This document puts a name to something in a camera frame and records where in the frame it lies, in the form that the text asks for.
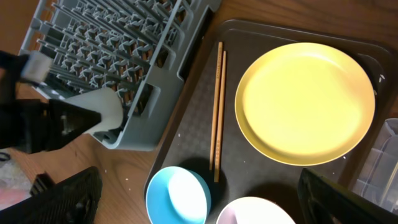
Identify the blue bowl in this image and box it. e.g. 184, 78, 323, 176
146, 166, 211, 224

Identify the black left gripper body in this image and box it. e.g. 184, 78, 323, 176
1, 51, 57, 154

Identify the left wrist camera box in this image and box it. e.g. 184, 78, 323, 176
21, 51, 53, 84

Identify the yellow plate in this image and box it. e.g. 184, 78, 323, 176
234, 42, 376, 166

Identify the grey dish rack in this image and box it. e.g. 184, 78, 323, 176
20, 0, 221, 151

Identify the right wooden chopstick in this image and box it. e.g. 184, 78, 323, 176
214, 50, 226, 182

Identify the white cup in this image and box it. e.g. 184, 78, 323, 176
64, 87, 124, 134

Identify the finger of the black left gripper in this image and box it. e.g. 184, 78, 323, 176
48, 100, 101, 149

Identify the clear plastic waste bin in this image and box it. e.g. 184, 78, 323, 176
353, 118, 397, 215

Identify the dark brown serving tray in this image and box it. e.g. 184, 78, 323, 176
151, 20, 397, 223

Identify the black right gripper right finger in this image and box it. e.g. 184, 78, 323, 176
297, 168, 397, 224

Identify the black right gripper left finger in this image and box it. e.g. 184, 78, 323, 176
1, 166, 103, 224

